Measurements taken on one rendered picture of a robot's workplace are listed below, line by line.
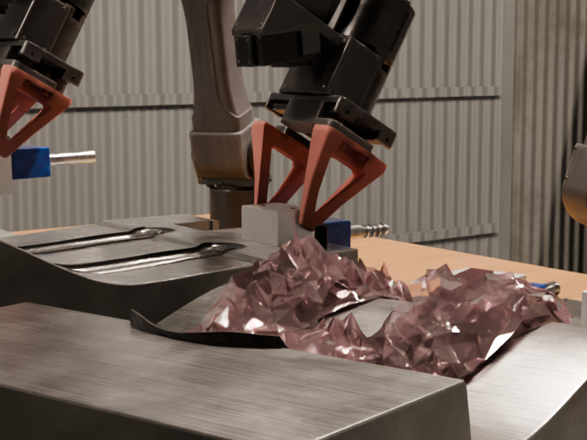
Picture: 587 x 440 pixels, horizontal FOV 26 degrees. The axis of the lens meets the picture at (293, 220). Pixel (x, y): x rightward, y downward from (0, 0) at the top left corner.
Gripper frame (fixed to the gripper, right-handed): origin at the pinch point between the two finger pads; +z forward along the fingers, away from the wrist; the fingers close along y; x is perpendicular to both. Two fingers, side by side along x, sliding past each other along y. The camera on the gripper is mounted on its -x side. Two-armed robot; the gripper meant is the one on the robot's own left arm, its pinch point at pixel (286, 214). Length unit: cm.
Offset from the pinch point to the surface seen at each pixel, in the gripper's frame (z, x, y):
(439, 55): -115, 177, -219
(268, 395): 16, -27, 44
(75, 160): 0.1, -5.5, -28.3
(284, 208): 0.0, -1.4, 1.3
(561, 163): -114, 250, -226
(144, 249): 7.3, -8.1, -4.1
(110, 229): 5.9, -5.7, -15.2
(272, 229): 2.0, -2.1, 2.1
